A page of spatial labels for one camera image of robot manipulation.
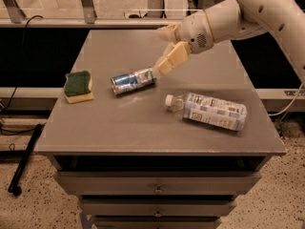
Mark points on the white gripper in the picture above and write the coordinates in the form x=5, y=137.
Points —
x=194, y=32

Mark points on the silver blue redbull can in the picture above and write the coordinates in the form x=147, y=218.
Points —
x=130, y=82

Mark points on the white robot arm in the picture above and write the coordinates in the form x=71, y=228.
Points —
x=284, y=20

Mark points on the clear plastic water bottle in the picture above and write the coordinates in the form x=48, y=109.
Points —
x=209, y=110

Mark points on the green yellow sponge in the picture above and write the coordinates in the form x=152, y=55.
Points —
x=78, y=87

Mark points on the grey drawer cabinet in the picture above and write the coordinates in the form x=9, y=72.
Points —
x=135, y=133

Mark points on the top grey drawer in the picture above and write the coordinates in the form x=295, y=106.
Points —
x=156, y=183

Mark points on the grey drawer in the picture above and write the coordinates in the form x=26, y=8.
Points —
x=155, y=207
x=156, y=183
x=150, y=223

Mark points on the middle grey drawer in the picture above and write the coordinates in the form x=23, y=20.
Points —
x=155, y=207

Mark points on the bottom grey drawer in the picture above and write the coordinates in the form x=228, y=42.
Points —
x=150, y=223

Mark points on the black rod on floor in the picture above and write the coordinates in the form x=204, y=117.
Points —
x=14, y=188

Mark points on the metal railing frame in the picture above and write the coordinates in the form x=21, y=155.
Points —
x=96, y=14

